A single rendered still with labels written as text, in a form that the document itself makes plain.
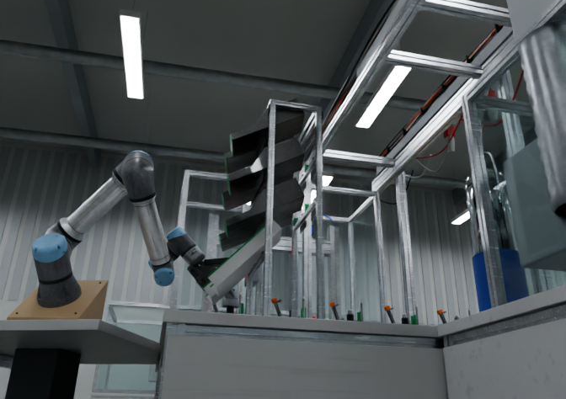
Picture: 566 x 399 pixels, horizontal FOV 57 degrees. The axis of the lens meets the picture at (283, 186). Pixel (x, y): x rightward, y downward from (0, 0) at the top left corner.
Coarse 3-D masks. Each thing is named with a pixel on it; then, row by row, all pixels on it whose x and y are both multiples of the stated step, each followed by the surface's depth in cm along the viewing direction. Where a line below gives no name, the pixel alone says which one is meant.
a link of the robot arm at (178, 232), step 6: (174, 228) 211; (180, 228) 212; (168, 234) 210; (174, 234) 209; (180, 234) 210; (186, 234) 212; (168, 240) 210; (174, 240) 209; (180, 240) 209; (186, 240) 210; (192, 240) 213; (168, 246) 209; (174, 246) 209; (180, 246) 209; (186, 246) 208; (192, 246) 209; (174, 252) 209; (180, 252) 209; (186, 252) 208
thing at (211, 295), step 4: (248, 272) 189; (244, 276) 189; (236, 280) 184; (240, 280) 189; (208, 284) 175; (232, 284) 184; (236, 284) 188; (204, 288) 175; (208, 288) 175; (228, 288) 183; (208, 292) 174; (212, 292) 174; (224, 292) 183; (208, 296) 186; (212, 296) 174; (216, 296) 179; (220, 296) 183; (212, 300) 178; (216, 300) 183
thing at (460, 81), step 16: (400, 0) 206; (384, 32) 220; (512, 32) 216; (496, 48) 225; (480, 64) 236; (464, 80) 248; (448, 96) 261; (432, 112) 276; (416, 128) 292; (400, 144) 311
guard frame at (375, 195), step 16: (192, 176) 316; (208, 176) 316; (224, 176) 319; (336, 192) 334; (352, 192) 335; (368, 192) 338; (240, 208) 367; (176, 272) 289; (352, 272) 368; (384, 272) 318; (176, 288) 285; (352, 288) 362; (384, 288) 314; (176, 304) 282; (352, 304) 358; (384, 304) 310; (384, 320) 306
